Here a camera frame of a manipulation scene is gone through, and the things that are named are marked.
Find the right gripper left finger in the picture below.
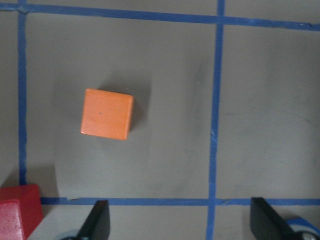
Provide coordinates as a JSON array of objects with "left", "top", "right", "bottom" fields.
[{"left": 77, "top": 200, "right": 110, "bottom": 240}]

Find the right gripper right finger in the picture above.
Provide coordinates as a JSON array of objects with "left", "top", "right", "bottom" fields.
[{"left": 249, "top": 197, "right": 300, "bottom": 240}]

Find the red wooden block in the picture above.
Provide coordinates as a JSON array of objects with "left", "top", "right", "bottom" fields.
[{"left": 0, "top": 184, "right": 43, "bottom": 240}]

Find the blue wooden block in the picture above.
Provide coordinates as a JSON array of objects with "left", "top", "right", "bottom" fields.
[{"left": 286, "top": 217, "right": 320, "bottom": 236}]

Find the orange wooden block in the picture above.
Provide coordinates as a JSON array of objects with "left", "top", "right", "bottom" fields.
[{"left": 80, "top": 88, "right": 134, "bottom": 140}]

